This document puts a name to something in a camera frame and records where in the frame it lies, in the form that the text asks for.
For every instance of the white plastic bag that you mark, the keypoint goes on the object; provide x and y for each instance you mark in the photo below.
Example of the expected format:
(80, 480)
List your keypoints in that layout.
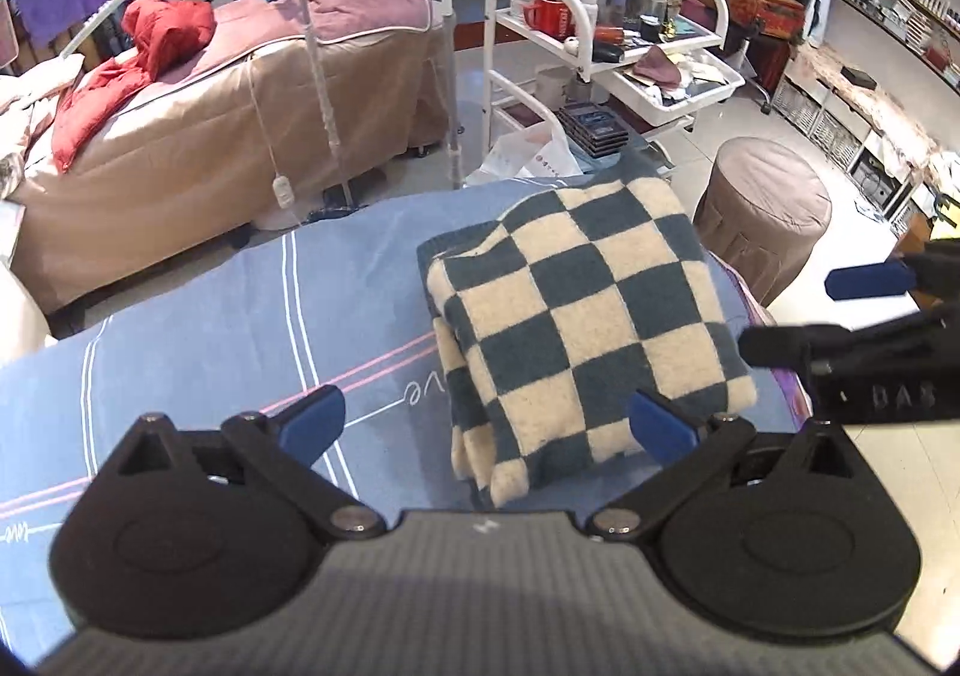
(525, 159)

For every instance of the white plastic tray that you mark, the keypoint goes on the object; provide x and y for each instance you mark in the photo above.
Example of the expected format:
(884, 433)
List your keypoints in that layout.
(675, 87)

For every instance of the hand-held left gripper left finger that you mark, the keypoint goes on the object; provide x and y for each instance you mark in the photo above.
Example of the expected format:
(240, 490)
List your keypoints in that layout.
(315, 415)

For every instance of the white trolley cart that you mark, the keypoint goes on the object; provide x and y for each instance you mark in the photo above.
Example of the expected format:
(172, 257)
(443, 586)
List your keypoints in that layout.
(540, 65)

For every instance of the tan covered massage bed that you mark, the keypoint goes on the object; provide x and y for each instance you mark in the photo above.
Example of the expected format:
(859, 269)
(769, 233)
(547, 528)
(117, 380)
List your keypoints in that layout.
(187, 121)

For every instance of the white stand pole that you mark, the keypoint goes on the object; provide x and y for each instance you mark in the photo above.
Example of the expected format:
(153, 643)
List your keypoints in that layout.
(448, 46)

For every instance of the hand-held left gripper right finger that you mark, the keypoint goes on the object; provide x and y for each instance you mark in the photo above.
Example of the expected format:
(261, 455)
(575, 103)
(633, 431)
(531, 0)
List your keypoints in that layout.
(661, 430)

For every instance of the blue striped bed sheet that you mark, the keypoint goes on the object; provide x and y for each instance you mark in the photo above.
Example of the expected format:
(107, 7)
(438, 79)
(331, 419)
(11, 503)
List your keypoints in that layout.
(225, 323)

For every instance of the wooden chest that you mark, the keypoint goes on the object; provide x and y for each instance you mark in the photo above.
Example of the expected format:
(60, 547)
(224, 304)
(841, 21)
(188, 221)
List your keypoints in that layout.
(757, 1)

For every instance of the round grey covered stool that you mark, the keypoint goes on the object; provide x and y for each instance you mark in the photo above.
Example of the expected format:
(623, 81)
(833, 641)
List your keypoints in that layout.
(765, 211)

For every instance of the pile of light clothes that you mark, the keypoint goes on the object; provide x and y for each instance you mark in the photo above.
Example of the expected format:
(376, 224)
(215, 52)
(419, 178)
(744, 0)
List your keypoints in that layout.
(30, 114)

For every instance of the red mug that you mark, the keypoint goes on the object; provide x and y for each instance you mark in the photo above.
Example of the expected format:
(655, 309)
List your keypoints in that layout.
(553, 16)

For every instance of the low white cabinet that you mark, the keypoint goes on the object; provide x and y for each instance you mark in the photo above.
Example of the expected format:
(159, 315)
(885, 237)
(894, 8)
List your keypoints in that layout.
(847, 114)

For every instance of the stack of dark boxes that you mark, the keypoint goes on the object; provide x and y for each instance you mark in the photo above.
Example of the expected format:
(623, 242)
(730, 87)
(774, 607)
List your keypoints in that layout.
(594, 129)

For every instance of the red jacket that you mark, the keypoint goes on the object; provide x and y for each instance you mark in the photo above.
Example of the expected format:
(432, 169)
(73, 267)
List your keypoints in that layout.
(161, 27)

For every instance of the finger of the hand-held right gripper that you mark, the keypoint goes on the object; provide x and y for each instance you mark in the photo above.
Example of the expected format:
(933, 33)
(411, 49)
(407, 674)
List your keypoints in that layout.
(787, 344)
(870, 280)

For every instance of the checkered blanket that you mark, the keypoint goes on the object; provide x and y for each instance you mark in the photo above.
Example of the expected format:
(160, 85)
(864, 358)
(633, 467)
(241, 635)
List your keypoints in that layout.
(570, 316)

